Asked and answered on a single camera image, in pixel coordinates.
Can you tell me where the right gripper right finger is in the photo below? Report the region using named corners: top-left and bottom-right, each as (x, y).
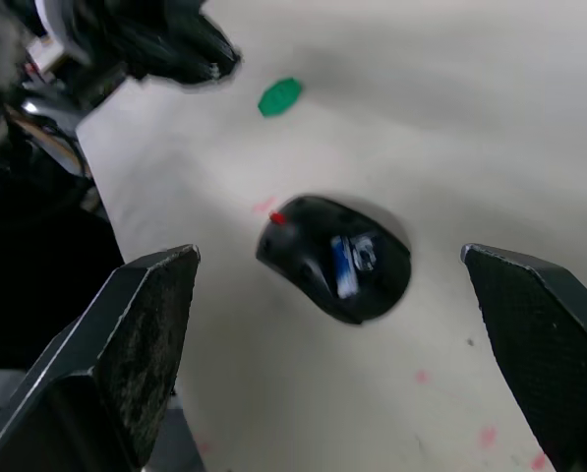
top-left (461, 242), bottom-right (587, 472)

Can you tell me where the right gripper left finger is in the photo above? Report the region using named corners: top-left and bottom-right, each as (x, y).
top-left (0, 243), bottom-right (202, 472)

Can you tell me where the black mouse base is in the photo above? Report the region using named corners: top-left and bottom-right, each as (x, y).
top-left (254, 194), bottom-right (413, 325)

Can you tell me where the blue white battery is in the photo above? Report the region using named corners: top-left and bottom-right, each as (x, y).
top-left (330, 234), bottom-right (379, 298)

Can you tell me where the green marker sticker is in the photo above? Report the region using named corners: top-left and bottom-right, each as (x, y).
top-left (257, 77), bottom-right (305, 118)

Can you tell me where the dark robot torso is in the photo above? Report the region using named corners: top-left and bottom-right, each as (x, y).
top-left (0, 68), bottom-right (127, 370)

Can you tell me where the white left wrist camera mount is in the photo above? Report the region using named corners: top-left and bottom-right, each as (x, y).
top-left (26, 0), bottom-right (81, 70)

